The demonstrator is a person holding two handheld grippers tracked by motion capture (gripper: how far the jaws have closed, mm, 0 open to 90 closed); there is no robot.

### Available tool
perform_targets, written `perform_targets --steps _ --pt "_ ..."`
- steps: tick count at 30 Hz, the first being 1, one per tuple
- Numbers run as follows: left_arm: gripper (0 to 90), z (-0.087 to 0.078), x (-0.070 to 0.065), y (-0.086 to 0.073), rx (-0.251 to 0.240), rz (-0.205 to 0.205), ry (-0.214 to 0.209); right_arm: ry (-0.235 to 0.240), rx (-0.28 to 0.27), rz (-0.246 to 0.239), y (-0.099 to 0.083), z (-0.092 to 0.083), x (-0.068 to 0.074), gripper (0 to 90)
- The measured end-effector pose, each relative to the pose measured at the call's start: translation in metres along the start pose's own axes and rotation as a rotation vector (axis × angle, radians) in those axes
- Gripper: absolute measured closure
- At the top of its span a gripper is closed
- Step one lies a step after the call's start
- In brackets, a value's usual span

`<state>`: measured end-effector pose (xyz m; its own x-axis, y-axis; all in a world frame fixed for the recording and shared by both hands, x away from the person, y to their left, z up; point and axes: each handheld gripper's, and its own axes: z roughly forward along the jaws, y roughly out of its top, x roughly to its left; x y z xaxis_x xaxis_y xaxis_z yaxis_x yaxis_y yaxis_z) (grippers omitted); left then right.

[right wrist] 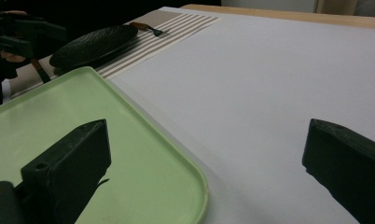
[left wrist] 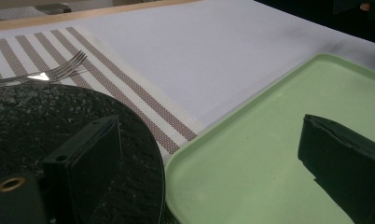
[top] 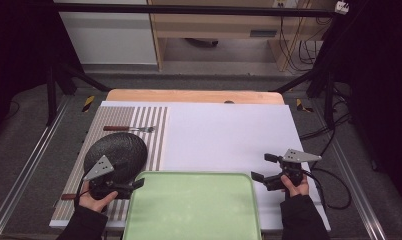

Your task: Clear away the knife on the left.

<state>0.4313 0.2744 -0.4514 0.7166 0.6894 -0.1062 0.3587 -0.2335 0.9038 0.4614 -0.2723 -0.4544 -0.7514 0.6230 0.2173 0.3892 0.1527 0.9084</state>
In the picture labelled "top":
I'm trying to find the person's left hand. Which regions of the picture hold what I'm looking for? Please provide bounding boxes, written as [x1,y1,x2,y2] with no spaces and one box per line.
[78,181,119,214]

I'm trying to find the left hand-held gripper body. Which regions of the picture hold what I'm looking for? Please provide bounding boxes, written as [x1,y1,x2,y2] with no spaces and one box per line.
[83,154,134,201]

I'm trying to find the wooden table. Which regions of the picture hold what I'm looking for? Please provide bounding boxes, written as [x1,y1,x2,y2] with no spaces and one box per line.
[106,88,286,106]

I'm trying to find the black metal stand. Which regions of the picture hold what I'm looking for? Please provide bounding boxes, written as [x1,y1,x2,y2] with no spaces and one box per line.
[271,66,337,130]
[45,62,112,127]

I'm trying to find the wooden-handled fork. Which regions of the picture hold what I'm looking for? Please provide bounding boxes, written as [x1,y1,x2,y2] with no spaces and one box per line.
[103,125,156,134]

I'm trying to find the black floor cable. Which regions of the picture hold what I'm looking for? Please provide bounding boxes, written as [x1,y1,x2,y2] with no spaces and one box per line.
[299,111,353,172]

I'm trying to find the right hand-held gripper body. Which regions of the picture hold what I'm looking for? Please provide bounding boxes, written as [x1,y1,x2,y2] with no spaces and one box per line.
[265,148,323,193]

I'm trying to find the yellow-black tape marker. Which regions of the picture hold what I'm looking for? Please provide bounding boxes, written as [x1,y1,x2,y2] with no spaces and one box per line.
[81,95,96,113]
[295,98,314,114]

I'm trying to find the striped placemat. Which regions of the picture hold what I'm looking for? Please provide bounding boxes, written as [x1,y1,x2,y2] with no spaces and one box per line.
[49,105,170,224]

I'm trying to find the green tray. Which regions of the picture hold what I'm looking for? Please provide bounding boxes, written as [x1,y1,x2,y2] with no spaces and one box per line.
[122,170,263,240]

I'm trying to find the bundle of background cables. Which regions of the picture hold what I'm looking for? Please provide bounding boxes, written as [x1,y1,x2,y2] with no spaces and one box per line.
[278,15,325,73]

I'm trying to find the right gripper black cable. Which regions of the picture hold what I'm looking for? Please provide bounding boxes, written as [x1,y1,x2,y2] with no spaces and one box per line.
[302,166,353,211]

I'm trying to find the wooden desk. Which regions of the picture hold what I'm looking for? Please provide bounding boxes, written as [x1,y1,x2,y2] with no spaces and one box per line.
[147,0,337,73]

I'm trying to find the white cabinet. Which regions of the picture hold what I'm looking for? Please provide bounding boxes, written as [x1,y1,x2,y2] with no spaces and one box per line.
[53,0,158,66]

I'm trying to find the person's right hand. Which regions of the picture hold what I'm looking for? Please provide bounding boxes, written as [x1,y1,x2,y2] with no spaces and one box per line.
[280,174,310,198]

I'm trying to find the aluminium floor rail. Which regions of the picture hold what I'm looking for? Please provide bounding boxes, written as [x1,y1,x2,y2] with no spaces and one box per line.
[310,99,389,240]
[0,96,72,240]

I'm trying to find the black textured plate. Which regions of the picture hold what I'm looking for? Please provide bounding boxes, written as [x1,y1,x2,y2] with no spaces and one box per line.
[83,132,149,188]

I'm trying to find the white board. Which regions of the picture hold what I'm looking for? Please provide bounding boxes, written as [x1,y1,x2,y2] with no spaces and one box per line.
[100,100,332,232]

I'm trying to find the black horizontal bar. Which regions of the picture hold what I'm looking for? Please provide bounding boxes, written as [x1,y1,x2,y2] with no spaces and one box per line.
[53,2,337,19]

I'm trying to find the white power adapter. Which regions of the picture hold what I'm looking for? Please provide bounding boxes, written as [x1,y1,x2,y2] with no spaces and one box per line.
[334,0,350,15]

